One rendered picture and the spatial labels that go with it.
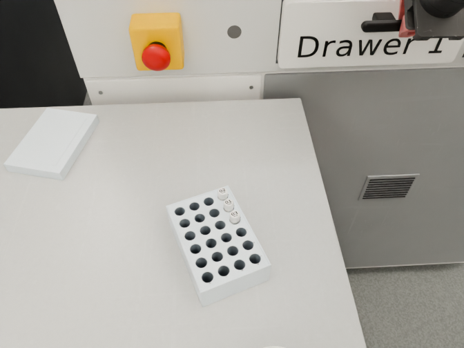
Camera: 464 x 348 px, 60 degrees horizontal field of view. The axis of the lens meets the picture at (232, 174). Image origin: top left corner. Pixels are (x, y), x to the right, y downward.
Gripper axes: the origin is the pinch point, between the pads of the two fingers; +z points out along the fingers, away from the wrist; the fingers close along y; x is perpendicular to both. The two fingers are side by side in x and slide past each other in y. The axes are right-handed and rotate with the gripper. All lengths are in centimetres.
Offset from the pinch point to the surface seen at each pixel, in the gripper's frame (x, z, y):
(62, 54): 84, 97, 34
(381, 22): 4.1, -1.4, 0.2
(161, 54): 35.0, -0.1, -3.6
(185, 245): 31.7, -8.4, -29.1
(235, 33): 24.3, 5.0, 1.6
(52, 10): 84, 88, 46
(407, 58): -3.5, 7.0, -2.0
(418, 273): -37, 74, -50
